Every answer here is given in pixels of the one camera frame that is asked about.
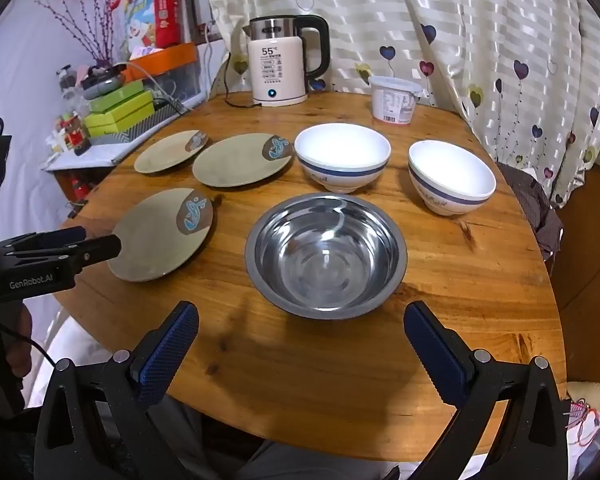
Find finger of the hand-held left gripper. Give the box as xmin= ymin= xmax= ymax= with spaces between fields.
xmin=10 ymin=235 xmax=123 ymax=275
xmin=1 ymin=226 xmax=87 ymax=256

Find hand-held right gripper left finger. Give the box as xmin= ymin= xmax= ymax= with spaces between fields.
xmin=34 ymin=301 xmax=201 ymax=480

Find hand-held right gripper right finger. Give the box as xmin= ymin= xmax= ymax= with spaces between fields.
xmin=403 ymin=301 xmax=571 ymax=480

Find olive plate with blue print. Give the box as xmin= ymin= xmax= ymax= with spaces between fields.
xmin=106 ymin=188 xmax=214 ymax=282
xmin=134 ymin=130 xmax=210 ymax=175
xmin=192 ymin=133 xmax=294 ymax=189

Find stainless steel bowl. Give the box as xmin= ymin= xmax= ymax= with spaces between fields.
xmin=245 ymin=192 xmax=408 ymax=319

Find white bowl with blue band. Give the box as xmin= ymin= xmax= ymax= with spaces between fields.
xmin=294 ymin=123 xmax=392 ymax=194
xmin=408 ymin=140 xmax=497 ymax=217

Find person's left hand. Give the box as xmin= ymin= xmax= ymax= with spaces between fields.
xmin=19 ymin=304 xmax=35 ymax=386

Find red packet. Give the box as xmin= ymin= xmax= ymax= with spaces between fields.
xmin=67 ymin=175 xmax=92 ymax=207

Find small toy figure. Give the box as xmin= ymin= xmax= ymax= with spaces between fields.
xmin=55 ymin=112 xmax=93 ymax=156

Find grey striped box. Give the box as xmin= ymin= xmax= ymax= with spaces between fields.
xmin=87 ymin=105 xmax=186 ymax=146

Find green box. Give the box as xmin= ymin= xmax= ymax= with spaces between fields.
xmin=87 ymin=82 xmax=153 ymax=113
xmin=84 ymin=100 xmax=156 ymax=137

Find dark glass jar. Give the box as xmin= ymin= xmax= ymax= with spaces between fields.
xmin=55 ymin=65 xmax=79 ymax=101

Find grey handheld device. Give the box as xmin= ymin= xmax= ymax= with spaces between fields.
xmin=80 ymin=65 xmax=126 ymax=101

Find person's grey trousers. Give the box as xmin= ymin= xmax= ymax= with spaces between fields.
xmin=170 ymin=400 xmax=406 ymax=480

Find brown checked cloth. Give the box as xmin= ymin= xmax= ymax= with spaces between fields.
xmin=497 ymin=161 xmax=563 ymax=261

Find purple flower branches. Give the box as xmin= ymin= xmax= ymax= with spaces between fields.
xmin=35 ymin=0 xmax=123 ymax=68

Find clear box with orange lid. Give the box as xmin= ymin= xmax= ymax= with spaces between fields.
xmin=125 ymin=42 xmax=202 ymax=111

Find colourful cartoon gift bag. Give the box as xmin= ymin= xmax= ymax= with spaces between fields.
xmin=111 ymin=0 xmax=157 ymax=56

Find cream electric kettle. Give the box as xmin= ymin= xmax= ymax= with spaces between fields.
xmin=242 ymin=14 xmax=330 ymax=108

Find white plastic tub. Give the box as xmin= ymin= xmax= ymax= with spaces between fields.
xmin=369 ymin=75 xmax=423 ymax=125

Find heart print curtain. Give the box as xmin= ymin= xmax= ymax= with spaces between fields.
xmin=200 ymin=0 xmax=600 ymax=211

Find black kettle cable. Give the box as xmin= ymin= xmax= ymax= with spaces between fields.
xmin=222 ymin=55 xmax=263 ymax=109

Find white wall cable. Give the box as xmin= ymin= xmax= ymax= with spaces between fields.
xmin=200 ymin=20 xmax=219 ymax=102

